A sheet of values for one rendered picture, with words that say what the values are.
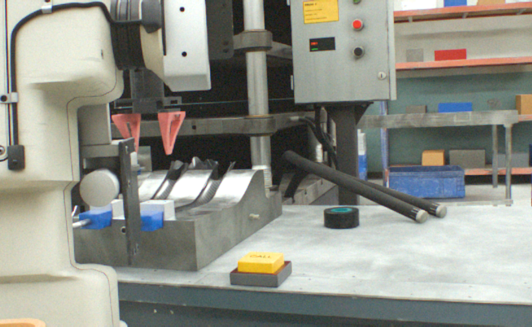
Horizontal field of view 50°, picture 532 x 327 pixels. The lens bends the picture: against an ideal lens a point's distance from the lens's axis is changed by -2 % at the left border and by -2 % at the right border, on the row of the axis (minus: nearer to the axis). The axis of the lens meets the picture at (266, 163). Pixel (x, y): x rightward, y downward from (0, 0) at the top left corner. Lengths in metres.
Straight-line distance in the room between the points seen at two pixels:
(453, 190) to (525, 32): 3.43
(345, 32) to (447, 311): 1.11
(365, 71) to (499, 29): 6.04
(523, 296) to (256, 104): 1.06
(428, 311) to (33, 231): 0.54
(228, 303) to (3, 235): 0.40
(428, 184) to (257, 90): 3.20
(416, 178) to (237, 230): 3.66
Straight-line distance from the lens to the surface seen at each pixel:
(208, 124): 1.86
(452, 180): 4.80
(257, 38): 1.72
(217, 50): 0.72
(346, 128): 1.84
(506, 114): 4.62
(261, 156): 1.73
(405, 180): 4.78
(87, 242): 1.13
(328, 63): 1.80
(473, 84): 7.70
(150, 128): 1.96
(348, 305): 0.89
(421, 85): 7.67
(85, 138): 0.78
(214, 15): 0.70
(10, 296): 0.71
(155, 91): 1.02
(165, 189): 1.32
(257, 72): 1.73
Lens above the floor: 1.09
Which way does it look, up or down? 6 degrees down
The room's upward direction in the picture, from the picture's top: 3 degrees counter-clockwise
